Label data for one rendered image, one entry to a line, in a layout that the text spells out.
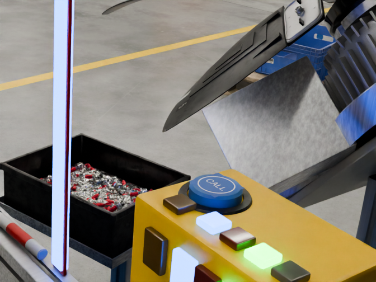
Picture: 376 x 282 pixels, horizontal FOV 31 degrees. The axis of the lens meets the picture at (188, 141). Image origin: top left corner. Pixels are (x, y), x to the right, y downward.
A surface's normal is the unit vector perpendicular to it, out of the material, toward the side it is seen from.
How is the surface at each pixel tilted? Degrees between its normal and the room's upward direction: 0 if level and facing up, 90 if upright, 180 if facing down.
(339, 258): 0
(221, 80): 47
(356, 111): 96
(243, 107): 55
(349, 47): 79
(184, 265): 90
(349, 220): 0
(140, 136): 0
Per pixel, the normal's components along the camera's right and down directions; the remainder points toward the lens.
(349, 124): -0.88, 0.32
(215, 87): -0.66, -0.66
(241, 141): -0.17, -0.23
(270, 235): 0.09, -0.92
